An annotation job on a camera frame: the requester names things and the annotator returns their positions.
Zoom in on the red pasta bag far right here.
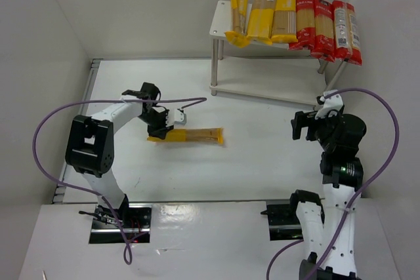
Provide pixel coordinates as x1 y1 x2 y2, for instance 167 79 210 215
332 0 362 66

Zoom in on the yellow pasta bag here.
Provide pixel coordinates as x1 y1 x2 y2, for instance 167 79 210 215
225 0 249 48
247 0 276 45
271 0 297 43

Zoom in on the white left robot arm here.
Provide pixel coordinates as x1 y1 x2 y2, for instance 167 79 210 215
65 83 173 213

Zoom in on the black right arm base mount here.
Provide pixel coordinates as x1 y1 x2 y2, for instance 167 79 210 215
261 199 303 241

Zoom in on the red pasta bag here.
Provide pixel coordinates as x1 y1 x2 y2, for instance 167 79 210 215
289 0 316 50
332 0 362 66
311 0 335 62

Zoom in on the yellow pasta bag far left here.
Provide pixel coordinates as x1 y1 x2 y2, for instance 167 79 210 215
225 0 249 48

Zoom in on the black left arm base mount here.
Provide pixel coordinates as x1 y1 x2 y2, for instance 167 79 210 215
79 203 152 245

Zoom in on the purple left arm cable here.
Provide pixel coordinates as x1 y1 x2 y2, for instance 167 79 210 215
33 97 207 266

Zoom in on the red pasta bag middle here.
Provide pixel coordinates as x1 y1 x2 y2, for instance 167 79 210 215
311 0 335 62

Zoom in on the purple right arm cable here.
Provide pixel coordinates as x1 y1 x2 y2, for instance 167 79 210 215
265 88 400 280

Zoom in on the yellow Pastatime spaghetti bag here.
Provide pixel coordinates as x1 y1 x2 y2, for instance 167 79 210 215
147 128 224 145

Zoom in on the white two-tier shelf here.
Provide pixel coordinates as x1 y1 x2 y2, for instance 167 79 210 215
209 0 347 107

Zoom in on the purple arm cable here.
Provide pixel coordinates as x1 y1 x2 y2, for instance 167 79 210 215
265 88 400 280
33 97 207 266

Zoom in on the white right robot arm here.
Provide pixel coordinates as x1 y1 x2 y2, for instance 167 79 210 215
290 110 366 279

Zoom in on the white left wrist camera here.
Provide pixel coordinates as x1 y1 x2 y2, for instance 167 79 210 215
166 108 187 127

